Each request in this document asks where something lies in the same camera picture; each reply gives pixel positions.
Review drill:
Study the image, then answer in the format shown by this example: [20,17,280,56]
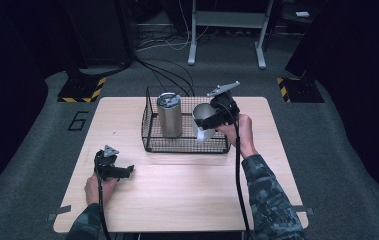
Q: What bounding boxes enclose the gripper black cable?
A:
[94,155,113,240]
[212,99,253,240]

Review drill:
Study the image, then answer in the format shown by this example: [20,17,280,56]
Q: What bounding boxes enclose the steel mug with handle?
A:
[191,102,219,144]

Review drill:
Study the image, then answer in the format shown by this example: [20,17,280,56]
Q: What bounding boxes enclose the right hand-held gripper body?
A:
[204,80,241,131]

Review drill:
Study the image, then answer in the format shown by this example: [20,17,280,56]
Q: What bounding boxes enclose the black cabinet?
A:
[60,0,135,69]

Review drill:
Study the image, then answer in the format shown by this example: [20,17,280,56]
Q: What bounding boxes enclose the black floor cables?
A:
[132,55,197,98]

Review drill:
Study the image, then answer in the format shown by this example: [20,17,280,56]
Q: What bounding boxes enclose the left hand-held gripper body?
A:
[93,144,121,183]

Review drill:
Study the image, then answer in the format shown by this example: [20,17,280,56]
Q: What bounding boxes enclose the steel tumbler with lid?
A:
[156,92,184,139]

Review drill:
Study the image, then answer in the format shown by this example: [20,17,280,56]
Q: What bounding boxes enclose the black wire basket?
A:
[141,85,235,155]

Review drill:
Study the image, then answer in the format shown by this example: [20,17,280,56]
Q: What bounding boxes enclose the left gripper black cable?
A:
[94,155,113,240]

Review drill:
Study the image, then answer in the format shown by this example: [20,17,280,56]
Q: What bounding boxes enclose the white metal stand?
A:
[187,0,275,71]

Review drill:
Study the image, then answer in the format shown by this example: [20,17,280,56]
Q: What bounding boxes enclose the black yellow striped base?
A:
[275,76,326,104]
[57,75,108,104]

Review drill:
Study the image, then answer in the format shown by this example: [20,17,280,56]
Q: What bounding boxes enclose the person's right hand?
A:
[214,113,259,160]

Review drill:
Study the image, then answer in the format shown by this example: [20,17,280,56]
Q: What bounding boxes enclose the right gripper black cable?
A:
[212,99,253,240]

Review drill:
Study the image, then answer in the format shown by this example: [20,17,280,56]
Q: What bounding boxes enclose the grey tape strip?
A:
[293,205,316,216]
[47,204,73,222]

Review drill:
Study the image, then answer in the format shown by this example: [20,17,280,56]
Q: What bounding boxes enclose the white floor cables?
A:
[135,0,212,52]

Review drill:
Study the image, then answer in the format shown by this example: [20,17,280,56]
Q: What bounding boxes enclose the person's left hand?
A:
[83,172,120,205]

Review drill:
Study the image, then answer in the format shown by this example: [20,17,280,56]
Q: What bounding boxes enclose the dark curtain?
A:
[284,0,379,229]
[0,0,50,208]

